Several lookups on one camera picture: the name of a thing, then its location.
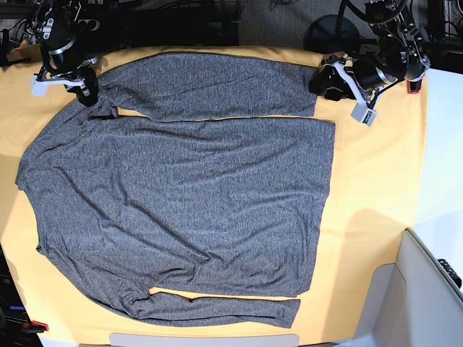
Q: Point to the black remote control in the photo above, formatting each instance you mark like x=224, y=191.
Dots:
x=451, y=272

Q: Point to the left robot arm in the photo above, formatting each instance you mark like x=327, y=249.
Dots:
x=367, y=51

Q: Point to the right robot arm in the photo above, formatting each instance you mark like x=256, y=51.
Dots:
x=57, y=20

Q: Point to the white power strip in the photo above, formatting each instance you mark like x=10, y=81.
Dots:
x=88, y=25

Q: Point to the grey tray at bottom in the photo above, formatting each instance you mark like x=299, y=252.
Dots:
x=119, y=339

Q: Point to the white box bin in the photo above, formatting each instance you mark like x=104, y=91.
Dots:
x=411, y=302

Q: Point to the red clamp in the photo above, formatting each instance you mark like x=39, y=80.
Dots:
x=414, y=87
x=34, y=327

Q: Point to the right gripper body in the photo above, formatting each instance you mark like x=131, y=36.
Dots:
x=62, y=61

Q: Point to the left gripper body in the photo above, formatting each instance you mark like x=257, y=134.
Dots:
x=369, y=79

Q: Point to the red clamp at right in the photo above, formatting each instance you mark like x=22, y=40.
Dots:
x=414, y=87

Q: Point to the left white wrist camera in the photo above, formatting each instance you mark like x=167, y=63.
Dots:
x=363, y=114

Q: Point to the red clamp at left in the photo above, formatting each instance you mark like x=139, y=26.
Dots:
x=34, y=327

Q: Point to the grey long-sleeve T-shirt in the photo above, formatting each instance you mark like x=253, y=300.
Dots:
x=190, y=194

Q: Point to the black round stand base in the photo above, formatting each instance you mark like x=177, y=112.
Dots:
x=321, y=36

